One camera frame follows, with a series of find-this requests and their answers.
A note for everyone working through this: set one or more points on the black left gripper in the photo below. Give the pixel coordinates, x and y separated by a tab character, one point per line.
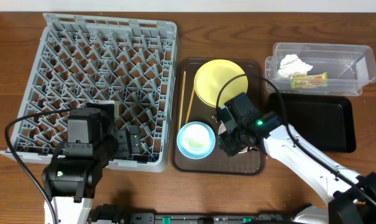
125	144

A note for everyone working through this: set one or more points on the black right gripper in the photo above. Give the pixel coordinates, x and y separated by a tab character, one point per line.
227	145

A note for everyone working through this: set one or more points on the white pink bowl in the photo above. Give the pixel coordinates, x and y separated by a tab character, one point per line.
222	129

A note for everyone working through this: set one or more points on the light blue bowl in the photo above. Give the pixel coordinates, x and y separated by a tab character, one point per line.
200	132

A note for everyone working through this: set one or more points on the white tissue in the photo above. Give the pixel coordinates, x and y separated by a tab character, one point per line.
291	65

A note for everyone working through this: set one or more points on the green snack wrapper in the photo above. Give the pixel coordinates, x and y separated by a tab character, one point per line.
309	81

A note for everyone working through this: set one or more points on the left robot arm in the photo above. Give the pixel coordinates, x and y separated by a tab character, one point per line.
77	165

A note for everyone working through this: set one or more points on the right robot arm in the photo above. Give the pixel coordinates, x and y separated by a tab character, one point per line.
350	197

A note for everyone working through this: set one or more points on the clear plastic waste bin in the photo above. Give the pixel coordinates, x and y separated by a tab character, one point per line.
349	67

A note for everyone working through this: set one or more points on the dark brown serving tray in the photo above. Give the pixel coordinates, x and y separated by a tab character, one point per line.
250	163

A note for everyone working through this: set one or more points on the yellow round plate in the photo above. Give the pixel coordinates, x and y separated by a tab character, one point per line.
213	75

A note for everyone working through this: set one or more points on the green food scrap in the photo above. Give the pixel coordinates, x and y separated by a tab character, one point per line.
195	145

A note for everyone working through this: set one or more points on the right wooden chopstick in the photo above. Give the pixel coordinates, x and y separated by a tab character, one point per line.
190	105

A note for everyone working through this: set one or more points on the wooden chopstick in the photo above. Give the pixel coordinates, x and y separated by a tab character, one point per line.
190	105
182	100

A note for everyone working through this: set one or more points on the left wooden chopstick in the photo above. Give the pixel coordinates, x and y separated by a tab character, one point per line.
182	100

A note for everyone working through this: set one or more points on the black rectangular tray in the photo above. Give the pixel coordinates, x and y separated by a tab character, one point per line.
325	121

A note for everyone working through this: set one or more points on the grey plastic dish rack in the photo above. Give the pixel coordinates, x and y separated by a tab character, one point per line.
89	59

